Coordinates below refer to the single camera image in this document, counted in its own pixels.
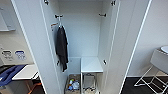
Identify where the white wardrobe carcass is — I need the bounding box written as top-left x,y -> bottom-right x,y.
39,0 -> 116,94

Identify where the black door hinge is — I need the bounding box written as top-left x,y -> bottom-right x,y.
56,59 -> 62,67
42,0 -> 50,6
110,0 -> 117,7
102,59 -> 108,67

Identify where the white hanger with black shirt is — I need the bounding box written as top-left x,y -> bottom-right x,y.
56,17 -> 65,30

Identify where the wicker basket with white lining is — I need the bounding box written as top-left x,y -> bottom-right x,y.
81,72 -> 100,94

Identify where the wicker basket with toys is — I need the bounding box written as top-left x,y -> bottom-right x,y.
64,73 -> 82,94

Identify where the black wardrobe hook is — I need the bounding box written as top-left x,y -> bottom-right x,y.
54,13 -> 65,20
98,12 -> 108,18

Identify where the orange and white sticker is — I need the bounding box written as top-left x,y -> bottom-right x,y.
50,22 -> 59,30

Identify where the white plastic bottle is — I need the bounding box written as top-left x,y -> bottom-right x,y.
72,81 -> 81,91

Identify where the orange folding stand frame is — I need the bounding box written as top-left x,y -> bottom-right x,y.
26,79 -> 44,94

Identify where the blue and white wall sign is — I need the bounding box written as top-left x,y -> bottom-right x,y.
14,49 -> 28,62

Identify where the white wire drying rack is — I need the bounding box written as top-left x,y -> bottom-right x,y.
134,64 -> 168,94

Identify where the pale grey wall sign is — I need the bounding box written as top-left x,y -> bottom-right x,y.
1,49 -> 14,62

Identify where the grey wall box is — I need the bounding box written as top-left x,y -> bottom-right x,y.
0,5 -> 17,33

